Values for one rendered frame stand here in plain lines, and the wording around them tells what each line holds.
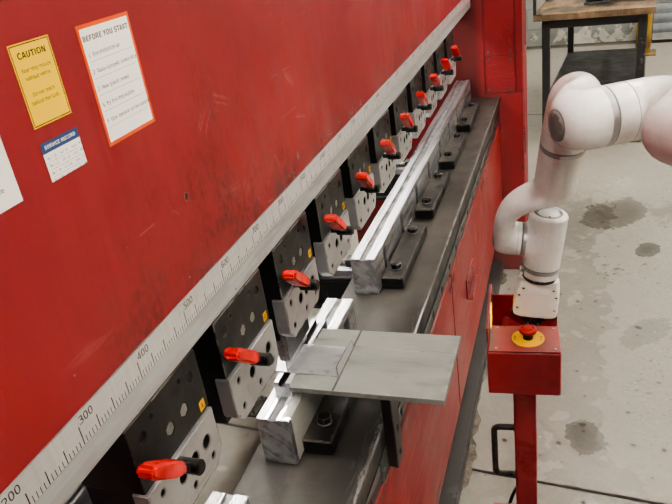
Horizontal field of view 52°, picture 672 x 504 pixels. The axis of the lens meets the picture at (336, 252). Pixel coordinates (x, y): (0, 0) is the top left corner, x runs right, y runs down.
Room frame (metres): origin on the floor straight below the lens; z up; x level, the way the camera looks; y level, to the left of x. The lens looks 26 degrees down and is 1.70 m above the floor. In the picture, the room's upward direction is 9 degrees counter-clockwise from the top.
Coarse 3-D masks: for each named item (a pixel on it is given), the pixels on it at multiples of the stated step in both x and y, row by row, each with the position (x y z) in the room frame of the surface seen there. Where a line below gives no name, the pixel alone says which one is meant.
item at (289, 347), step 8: (304, 328) 1.06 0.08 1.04; (288, 336) 1.00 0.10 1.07; (296, 336) 1.02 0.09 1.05; (304, 336) 1.05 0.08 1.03; (280, 344) 0.99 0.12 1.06; (288, 344) 0.99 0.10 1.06; (296, 344) 1.02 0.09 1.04; (280, 352) 0.99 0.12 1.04; (288, 352) 0.99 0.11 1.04; (296, 352) 1.03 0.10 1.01; (288, 360) 0.99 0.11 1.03; (288, 368) 0.99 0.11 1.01
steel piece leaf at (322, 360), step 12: (312, 348) 1.05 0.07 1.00; (324, 348) 1.04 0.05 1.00; (336, 348) 1.04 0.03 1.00; (348, 348) 1.01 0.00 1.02; (300, 360) 1.02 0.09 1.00; (312, 360) 1.01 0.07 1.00; (324, 360) 1.01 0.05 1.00; (336, 360) 1.00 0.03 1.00; (288, 372) 0.99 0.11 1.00; (300, 372) 0.98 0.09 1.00; (312, 372) 0.98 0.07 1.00; (324, 372) 0.97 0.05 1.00; (336, 372) 0.97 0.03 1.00
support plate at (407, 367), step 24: (336, 336) 1.08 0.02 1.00; (360, 336) 1.07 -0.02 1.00; (384, 336) 1.05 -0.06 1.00; (408, 336) 1.04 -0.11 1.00; (432, 336) 1.03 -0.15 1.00; (456, 336) 1.02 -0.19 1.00; (360, 360) 0.99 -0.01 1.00; (384, 360) 0.98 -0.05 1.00; (408, 360) 0.97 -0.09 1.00; (432, 360) 0.96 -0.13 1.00; (312, 384) 0.94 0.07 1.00; (360, 384) 0.92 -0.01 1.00; (384, 384) 0.92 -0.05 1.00; (408, 384) 0.91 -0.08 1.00; (432, 384) 0.90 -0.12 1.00
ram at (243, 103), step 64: (0, 0) 0.59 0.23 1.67; (64, 0) 0.65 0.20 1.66; (128, 0) 0.74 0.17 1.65; (192, 0) 0.86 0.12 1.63; (256, 0) 1.03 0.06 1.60; (320, 0) 1.28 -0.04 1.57; (384, 0) 1.69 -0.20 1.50; (448, 0) 2.52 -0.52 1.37; (0, 64) 0.56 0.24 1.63; (64, 64) 0.63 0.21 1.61; (192, 64) 0.83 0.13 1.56; (256, 64) 0.99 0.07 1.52; (320, 64) 1.23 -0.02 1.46; (384, 64) 1.64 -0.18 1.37; (0, 128) 0.54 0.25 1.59; (64, 128) 0.61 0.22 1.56; (192, 128) 0.80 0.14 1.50; (256, 128) 0.96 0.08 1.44; (320, 128) 1.19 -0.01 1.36; (64, 192) 0.58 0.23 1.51; (128, 192) 0.66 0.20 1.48; (192, 192) 0.77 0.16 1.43; (256, 192) 0.92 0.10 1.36; (0, 256) 0.50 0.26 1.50; (64, 256) 0.56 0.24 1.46; (128, 256) 0.64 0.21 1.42; (192, 256) 0.74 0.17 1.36; (256, 256) 0.88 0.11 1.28; (0, 320) 0.48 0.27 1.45; (64, 320) 0.54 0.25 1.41; (128, 320) 0.61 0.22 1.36; (192, 320) 0.71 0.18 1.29; (0, 384) 0.46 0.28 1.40; (64, 384) 0.51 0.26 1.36; (0, 448) 0.44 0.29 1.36
